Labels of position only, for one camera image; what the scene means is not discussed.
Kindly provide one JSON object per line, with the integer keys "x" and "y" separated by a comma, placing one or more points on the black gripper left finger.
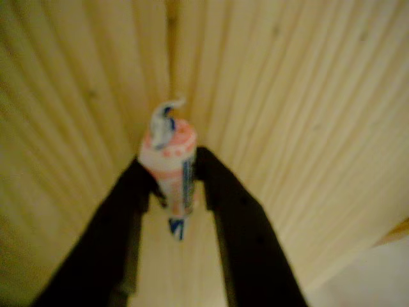
{"x": 96, "y": 249}

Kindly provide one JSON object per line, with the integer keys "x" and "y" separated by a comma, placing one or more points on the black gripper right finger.
{"x": 249, "y": 243}

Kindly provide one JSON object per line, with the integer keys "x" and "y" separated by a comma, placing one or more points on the pink white candy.
{"x": 169, "y": 166}

